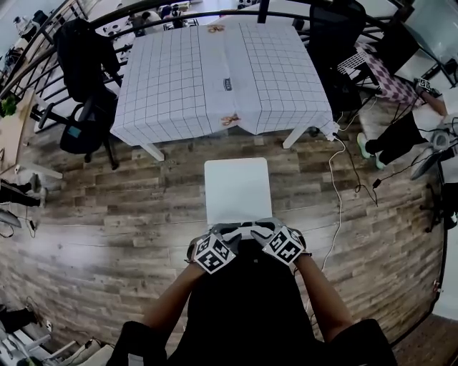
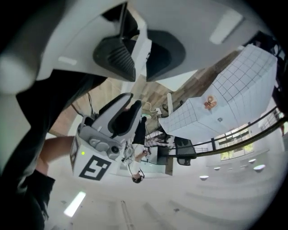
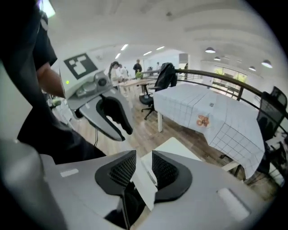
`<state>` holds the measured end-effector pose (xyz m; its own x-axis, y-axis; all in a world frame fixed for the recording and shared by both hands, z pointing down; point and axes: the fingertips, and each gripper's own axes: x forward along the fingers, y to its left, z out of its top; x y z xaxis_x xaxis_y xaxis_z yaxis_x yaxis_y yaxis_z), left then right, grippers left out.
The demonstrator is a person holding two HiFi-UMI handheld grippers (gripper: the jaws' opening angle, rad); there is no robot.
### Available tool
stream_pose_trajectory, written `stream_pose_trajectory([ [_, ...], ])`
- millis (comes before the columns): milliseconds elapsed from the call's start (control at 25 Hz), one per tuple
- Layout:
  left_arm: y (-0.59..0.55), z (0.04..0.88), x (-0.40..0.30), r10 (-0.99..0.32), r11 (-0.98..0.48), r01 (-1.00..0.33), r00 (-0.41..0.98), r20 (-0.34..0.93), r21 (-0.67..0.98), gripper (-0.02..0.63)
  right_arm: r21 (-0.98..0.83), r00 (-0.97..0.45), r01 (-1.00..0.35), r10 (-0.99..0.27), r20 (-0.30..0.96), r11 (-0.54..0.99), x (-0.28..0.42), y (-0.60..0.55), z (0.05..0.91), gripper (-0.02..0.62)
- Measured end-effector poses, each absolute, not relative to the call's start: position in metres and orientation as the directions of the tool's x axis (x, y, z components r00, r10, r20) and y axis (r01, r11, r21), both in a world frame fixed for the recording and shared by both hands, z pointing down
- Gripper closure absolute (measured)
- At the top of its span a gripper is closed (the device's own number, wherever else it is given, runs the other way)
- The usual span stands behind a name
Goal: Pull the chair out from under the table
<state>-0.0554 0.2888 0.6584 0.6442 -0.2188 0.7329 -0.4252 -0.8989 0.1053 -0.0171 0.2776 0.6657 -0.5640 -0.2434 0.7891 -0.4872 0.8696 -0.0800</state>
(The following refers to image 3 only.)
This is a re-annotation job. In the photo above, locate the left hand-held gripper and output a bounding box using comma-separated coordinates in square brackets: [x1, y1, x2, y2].
[58, 52, 135, 142]

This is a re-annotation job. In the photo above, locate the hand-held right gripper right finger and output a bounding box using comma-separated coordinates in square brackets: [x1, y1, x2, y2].
[135, 150, 274, 230]

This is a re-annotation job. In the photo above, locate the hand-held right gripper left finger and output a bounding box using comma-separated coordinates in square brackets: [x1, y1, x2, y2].
[40, 150, 137, 230]

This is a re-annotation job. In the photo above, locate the white chair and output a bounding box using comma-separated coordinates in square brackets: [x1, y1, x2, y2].
[130, 137, 203, 212]

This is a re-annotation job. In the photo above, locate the person's left forearm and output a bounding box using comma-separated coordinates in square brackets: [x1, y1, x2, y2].
[37, 62, 66, 99]

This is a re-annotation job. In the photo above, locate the table with grid tablecloth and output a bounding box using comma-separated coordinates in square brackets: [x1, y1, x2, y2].
[153, 83, 266, 180]

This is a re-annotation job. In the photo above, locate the black mesh office chair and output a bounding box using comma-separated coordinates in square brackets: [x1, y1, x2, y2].
[256, 86, 288, 144]

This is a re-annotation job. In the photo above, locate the light wooden desk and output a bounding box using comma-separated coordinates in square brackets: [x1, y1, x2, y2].
[118, 78, 158, 102]

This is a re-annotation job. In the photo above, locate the person in dark shirt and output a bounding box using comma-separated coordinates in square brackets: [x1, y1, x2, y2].
[0, 0, 107, 165]

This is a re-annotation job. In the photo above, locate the black jacket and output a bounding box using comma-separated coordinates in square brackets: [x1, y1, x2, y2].
[157, 62, 178, 90]

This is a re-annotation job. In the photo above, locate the black metal railing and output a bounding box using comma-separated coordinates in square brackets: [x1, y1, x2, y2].
[135, 68, 288, 135]

